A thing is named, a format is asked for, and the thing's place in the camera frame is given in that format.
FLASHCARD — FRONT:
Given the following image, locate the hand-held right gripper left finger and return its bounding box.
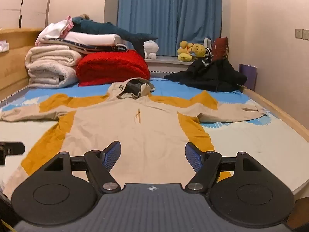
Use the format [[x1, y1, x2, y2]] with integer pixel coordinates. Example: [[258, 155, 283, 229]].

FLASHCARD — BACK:
[[45, 141, 121, 194]]

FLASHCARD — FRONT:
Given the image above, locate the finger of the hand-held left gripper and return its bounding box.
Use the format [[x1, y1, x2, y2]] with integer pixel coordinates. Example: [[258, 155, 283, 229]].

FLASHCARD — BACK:
[[5, 142, 25, 156]]

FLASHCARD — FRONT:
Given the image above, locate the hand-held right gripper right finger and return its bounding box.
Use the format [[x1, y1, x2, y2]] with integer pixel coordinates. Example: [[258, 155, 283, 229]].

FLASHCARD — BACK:
[[185, 143, 263, 194]]

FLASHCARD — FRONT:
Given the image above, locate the beige and yellow hoodie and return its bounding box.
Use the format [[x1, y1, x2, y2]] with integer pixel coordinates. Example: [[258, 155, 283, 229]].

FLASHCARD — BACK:
[[0, 78, 267, 199]]

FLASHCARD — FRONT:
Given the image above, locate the blue printed bed sheet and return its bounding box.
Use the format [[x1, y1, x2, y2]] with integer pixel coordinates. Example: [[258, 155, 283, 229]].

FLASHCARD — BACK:
[[0, 77, 301, 200]]

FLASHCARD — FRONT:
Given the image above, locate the wooden headboard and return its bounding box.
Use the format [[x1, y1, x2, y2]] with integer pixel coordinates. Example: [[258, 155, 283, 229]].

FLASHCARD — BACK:
[[0, 28, 45, 101]]

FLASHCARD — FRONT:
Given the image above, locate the white folded quilt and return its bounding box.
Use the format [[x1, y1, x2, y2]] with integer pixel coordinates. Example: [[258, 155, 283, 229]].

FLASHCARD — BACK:
[[28, 59, 79, 89]]

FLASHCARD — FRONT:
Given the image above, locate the black jacket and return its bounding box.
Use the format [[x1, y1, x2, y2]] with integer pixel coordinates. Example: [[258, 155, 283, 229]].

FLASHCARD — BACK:
[[164, 58, 248, 92]]

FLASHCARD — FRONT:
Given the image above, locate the red folded blanket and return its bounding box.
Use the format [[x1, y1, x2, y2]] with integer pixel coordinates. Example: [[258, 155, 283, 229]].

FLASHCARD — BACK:
[[76, 49, 150, 87]]

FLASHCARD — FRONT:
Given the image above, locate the purple bag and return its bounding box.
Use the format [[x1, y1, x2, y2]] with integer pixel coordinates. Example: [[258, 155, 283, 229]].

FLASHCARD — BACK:
[[239, 63, 258, 90]]

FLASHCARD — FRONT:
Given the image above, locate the window sill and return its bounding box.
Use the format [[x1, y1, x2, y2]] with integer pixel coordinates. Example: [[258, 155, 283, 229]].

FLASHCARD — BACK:
[[145, 55, 205, 73]]

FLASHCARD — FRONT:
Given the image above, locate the yellow duck plush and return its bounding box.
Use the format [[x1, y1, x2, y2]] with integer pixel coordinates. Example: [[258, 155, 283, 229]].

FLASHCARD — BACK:
[[177, 41, 194, 62]]

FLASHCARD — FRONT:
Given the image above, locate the yellow bear plush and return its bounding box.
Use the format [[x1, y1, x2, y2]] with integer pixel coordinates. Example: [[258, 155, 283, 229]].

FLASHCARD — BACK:
[[193, 43, 207, 59]]

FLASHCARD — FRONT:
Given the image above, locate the dark red cushion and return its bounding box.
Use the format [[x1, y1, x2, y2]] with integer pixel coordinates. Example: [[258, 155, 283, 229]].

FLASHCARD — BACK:
[[211, 37, 229, 62]]

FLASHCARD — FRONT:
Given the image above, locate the white plush toy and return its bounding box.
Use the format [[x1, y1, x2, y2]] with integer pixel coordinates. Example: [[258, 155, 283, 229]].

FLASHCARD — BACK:
[[143, 41, 159, 60]]

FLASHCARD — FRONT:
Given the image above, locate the white and navy folded blanket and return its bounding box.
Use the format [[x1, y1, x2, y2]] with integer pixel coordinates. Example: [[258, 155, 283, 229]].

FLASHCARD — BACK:
[[36, 32, 128, 54]]

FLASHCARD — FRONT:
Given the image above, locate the white and pink cloth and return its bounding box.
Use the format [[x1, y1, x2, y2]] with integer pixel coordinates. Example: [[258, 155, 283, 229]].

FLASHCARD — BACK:
[[35, 16, 74, 46]]

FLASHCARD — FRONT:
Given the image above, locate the dark teal shark plush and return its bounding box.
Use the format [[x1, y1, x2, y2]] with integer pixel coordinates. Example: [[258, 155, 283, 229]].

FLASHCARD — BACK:
[[70, 16, 158, 59]]

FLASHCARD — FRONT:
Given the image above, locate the blue curtain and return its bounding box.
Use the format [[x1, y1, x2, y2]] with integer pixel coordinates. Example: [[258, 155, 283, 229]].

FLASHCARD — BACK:
[[117, 0, 222, 57]]

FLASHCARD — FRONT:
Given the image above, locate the white wardrobe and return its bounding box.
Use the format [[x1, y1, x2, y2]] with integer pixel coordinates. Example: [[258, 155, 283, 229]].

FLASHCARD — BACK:
[[0, 0, 54, 29]]

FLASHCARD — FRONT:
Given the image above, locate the wooden bed frame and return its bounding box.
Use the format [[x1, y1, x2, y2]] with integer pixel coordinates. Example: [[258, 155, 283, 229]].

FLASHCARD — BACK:
[[242, 87, 309, 199]]

